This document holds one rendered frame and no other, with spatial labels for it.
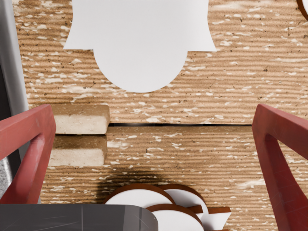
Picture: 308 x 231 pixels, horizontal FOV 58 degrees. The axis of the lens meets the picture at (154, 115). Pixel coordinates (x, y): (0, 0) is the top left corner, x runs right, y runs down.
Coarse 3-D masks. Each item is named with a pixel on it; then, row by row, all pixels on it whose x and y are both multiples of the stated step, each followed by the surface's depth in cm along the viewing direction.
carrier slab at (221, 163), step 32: (128, 128) 26; (160, 128) 26; (192, 128) 26; (224, 128) 26; (128, 160) 26; (160, 160) 26; (192, 160) 26; (224, 160) 26; (256, 160) 26; (288, 160) 27; (64, 192) 27; (96, 192) 27; (224, 192) 28; (256, 192) 28; (256, 224) 29
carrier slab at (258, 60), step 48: (48, 0) 21; (240, 0) 21; (288, 0) 21; (48, 48) 22; (240, 48) 22; (288, 48) 23; (48, 96) 24; (96, 96) 24; (144, 96) 24; (192, 96) 24; (240, 96) 24; (288, 96) 24
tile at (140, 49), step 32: (96, 0) 20; (128, 0) 20; (160, 0) 20; (192, 0) 20; (96, 32) 21; (128, 32) 21; (160, 32) 21; (192, 32) 21; (128, 64) 22; (160, 64) 22
